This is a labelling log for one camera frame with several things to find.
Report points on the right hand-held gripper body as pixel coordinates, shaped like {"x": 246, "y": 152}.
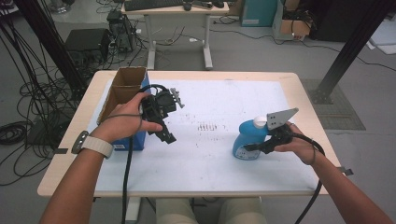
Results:
{"x": 280, "y": 135}

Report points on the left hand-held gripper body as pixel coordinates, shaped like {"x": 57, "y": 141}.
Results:
{"x": 162, "y": 104}

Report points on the blue bottle with white cap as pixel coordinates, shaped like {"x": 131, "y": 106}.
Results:
{"x": 249, "y": 133}

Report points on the blue cardboard box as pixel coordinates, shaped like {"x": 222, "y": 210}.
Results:
{"x": 126, "y": 79}

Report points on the person's right hand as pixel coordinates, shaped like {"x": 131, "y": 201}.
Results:
{"x": 303, "y": 147}

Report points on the person's left hand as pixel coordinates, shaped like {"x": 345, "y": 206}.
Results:
{"x": 121, "y": 121}

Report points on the white foam board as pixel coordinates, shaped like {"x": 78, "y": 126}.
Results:
{"x": 202, "y": 168}

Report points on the grey floor mat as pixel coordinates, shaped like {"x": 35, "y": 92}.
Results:
{"x": 342, "y": 115}

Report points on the white-legged wooden desk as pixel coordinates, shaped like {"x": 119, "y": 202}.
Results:
{"x": 149, "y": 37}

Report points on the black tape piece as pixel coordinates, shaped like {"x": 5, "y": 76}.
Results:
{"x": 61, "y": 151}
{"x": 346, "y": 171}

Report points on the person's beige trousers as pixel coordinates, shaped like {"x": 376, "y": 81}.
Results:
{"x": 177, "y": 211}

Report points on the white table leg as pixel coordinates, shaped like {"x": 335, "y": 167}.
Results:
{"x": 135, "y": 210}

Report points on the black computer tower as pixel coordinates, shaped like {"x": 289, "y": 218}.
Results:
{"x": 121, "y": 31}

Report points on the flat black equipment box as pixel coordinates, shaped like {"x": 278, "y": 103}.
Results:
{"x": 87, "y": 40}

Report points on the black keyboard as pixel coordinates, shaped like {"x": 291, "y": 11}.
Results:
{"x": 152, "y": 4}

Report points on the black computer mouse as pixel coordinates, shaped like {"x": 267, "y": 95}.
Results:
{"x": 187, "y": 6}

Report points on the brown and white carton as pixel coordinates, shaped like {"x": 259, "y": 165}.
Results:
{"x": 294, "y": 28}

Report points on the black metal stand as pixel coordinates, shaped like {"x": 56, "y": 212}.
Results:
{"x": 46, "y": 40}
{"x": 351, "y": 46}

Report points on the teal box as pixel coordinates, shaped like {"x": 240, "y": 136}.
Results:
{"x": 258, "y": 11}

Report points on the large black box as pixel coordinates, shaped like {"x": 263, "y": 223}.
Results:
{"x": 336, "y": 21}

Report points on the white paper sheets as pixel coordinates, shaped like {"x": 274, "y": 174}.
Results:
{"x": 384, "y": 37}

